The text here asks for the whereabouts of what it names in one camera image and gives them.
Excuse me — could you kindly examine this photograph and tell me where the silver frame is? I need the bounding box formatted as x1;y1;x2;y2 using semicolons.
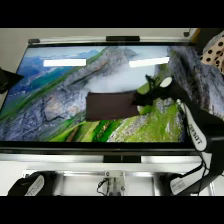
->
0;151;224;197

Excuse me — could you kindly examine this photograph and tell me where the black cable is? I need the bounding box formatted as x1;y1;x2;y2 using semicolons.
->
96;177;111;197

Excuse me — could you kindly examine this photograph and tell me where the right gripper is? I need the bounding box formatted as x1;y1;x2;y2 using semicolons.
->
133;89;160;116

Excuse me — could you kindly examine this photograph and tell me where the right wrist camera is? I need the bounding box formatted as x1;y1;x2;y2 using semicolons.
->
144;74;162;90

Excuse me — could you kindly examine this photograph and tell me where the cream black-dotted garment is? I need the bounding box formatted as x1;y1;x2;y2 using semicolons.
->
199;32;224;75

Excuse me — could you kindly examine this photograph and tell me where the brown T-shirt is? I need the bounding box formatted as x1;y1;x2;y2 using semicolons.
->
85;90;144;121

